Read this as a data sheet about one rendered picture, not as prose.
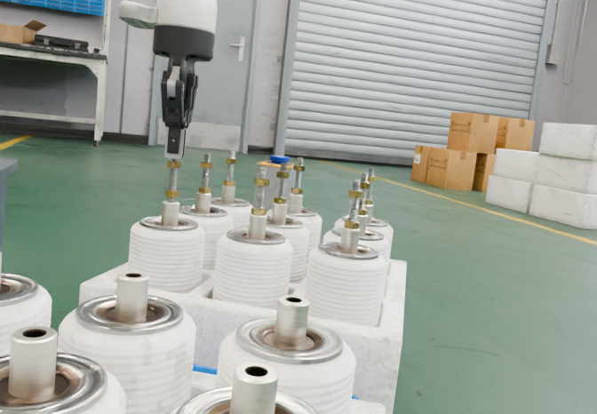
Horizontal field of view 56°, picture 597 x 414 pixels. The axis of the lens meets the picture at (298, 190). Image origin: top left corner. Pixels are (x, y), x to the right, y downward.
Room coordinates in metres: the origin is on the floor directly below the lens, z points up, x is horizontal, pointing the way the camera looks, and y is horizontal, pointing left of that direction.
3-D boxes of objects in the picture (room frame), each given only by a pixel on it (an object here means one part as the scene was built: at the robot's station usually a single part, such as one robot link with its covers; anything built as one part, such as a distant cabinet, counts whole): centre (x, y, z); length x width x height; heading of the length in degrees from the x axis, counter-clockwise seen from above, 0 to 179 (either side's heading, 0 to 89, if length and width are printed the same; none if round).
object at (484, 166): (4.60, -1.50, 0.15); 0.30 x 0.24 x 0.30; 19
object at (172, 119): (0.71, 0.16, 0.37); 0.03 x 0.01 x 0.05; 3
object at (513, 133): (4.68, -1.66, 0.45); 0.30 x 0.24 x 0.30; 16
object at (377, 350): (0.82, 0.02, 0.09); 0.39 x 0.39 x 0.18; 79
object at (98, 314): (0.40, 0.11, 0.25); 0.08 x 0.08 x 0.01
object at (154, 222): (0.73, 0.16, 0.25); 0.08 x 0.08 x 0.01
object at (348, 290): (0.68, -0.07, 0.16); 0.10 x 0.10 x 0.18
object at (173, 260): (0.73, 0.16, 0.16); 0.10 x 0.10 x 0.18
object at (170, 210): (0.73, 0.16, 0.26); 0.02 x 0.02 x 0.03
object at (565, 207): (3.18, -1.61, 0.09); 0.39 x 0.39 x 0.18; 22
